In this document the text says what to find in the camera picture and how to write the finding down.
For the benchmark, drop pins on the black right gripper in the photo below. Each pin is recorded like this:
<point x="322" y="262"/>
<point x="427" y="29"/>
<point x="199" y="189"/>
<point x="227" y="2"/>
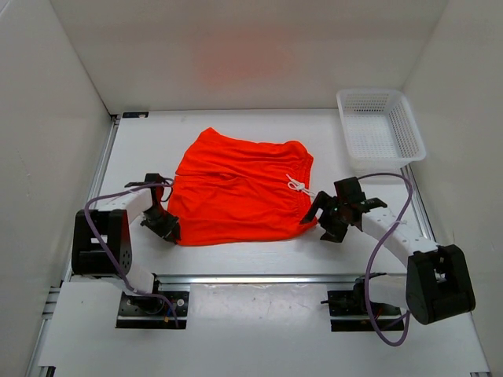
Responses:
<point x="334" y="233"/>

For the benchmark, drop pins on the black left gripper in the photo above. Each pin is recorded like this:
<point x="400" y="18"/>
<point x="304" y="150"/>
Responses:
<point x="164" y="232"/>

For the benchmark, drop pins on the orange shorts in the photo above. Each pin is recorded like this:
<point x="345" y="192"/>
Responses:
<point x="229" y="191"/>

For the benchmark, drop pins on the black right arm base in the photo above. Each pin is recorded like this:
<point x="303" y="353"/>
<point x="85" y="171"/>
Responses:
<point x="348" y="313"/>

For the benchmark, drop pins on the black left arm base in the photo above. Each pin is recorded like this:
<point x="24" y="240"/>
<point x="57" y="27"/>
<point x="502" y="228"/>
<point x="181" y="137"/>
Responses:
<point x="144" y="313"/>

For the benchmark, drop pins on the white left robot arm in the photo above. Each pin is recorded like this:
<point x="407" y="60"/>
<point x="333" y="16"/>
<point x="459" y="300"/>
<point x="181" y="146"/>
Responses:
<point x="101" y="246"/>

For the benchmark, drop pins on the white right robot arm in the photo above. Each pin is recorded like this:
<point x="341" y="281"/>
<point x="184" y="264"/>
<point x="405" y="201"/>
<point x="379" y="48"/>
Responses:
<point x="437" y="284"/>

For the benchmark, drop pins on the white plastic mesh basket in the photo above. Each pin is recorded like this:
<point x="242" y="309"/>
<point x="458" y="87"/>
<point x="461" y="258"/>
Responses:
<point x="380" y="131"/>

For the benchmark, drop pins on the right side aluminium rail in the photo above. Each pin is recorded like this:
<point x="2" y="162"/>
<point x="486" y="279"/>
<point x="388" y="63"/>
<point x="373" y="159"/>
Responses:
<point x="414" y="215"/>

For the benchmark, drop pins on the left side aluminium rail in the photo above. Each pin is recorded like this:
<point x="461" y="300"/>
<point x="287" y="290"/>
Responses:
<point x="84" y="148"/>

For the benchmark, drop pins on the black corner bracket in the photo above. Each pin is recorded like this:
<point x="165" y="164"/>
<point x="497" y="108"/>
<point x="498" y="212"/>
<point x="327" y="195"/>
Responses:
<point x="135" y="115"/>

